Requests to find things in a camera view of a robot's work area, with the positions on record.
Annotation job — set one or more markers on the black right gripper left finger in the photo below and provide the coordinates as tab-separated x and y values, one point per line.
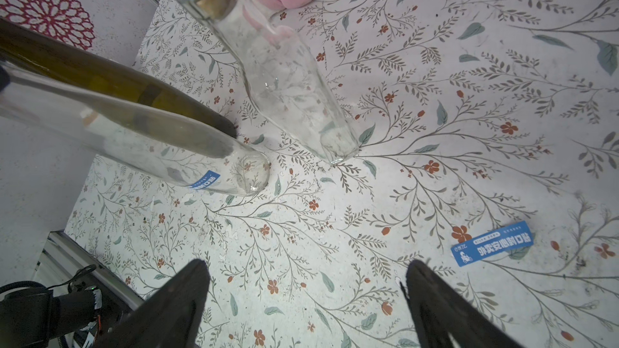
169	318

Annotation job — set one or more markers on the clear plastic bottle blue label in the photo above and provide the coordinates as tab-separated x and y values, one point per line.
281	76

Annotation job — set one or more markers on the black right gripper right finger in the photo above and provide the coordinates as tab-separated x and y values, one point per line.
442	318

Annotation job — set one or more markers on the dark green wine bottle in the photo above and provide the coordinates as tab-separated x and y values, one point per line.
43	55

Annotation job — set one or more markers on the clear tall glass bottle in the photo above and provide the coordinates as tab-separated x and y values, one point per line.
162	144

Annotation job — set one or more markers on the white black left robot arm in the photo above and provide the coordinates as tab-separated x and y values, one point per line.
32	316

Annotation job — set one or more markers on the blue peeled label sticker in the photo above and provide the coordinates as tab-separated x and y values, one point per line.
511	238

